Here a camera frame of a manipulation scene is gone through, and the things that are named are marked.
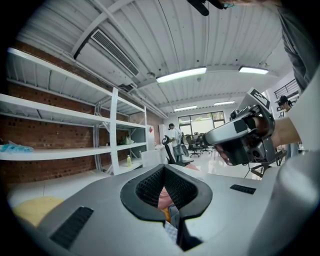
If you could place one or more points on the black framed window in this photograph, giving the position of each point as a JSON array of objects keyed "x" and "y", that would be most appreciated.
[{"x": 200, "y": 122}]

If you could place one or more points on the blue plastic bags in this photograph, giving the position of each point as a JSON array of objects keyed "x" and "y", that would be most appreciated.
[{"x": 15, "y": 148}]

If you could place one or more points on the ceiling tube light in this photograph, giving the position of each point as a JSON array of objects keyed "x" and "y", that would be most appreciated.
[
  {"x": 224, "y": 102},
  {"x": 253, "y": 70},
  {"x": 181, "y": 75},
  {"x": 185, "y": 108}
]

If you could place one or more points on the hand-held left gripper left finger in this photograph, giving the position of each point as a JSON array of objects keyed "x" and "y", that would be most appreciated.
[{"x": 105, "y": 212}]

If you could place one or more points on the black metal lattice table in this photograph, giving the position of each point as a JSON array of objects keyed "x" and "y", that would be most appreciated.
[{"x": 260, "y": 168}]

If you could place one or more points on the person's dark grey shirt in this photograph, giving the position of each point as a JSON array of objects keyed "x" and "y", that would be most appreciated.
[{"x": 297, "y": 45}]

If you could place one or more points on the white cabinet with red label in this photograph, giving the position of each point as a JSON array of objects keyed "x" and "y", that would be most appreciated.
[{"x": 152, "y": 136}]

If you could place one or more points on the light blue checkered cloth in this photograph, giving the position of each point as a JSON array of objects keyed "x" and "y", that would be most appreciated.
[{"x": 171, "y": 231}]

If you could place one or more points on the white translucent storage box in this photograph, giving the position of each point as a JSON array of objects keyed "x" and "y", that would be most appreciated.
[{"x": 152, "y": 157}]

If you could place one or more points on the round yellow wooden side table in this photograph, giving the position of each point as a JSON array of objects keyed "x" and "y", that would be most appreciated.
[{"x": 35, "y": 210}]

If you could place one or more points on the person's right forearm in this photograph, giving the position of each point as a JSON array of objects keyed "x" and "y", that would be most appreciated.
[{"x": 285, "y": 132}]

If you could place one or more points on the white ceiling air conditioner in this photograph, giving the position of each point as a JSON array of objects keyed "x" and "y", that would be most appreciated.
[{"x": 107, "y": 55}]

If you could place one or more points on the yellow-green drink bottle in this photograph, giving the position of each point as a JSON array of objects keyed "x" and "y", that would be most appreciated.
[{"x": 128, "y": 162}]

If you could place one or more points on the row of black office chairs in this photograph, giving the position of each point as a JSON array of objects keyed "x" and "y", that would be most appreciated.
[{"x": 200, "y": 146}]

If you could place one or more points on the white metal shelving unit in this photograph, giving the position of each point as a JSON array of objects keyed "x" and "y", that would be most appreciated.
[{"x": 75, "y": 112}]

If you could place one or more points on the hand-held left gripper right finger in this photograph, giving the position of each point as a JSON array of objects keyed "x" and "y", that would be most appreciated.
[{"x": 225, "y": 215}]

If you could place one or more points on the orange cushion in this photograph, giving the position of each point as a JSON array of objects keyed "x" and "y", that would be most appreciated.
[{"x": 165, "y": 215}]

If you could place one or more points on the black office chair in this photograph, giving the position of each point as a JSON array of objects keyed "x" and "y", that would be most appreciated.
[{"x": 172, "y": 152}]

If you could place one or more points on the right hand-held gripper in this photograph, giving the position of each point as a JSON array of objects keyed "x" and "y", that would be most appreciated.
[{"x": 257, "y": 100}]

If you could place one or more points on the black railing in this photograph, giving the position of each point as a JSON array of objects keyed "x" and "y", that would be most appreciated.
[{"x": 287, "y": 90}]

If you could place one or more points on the person's right hand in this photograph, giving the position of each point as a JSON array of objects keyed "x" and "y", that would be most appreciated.
[{"x": 260, "y": 127}]

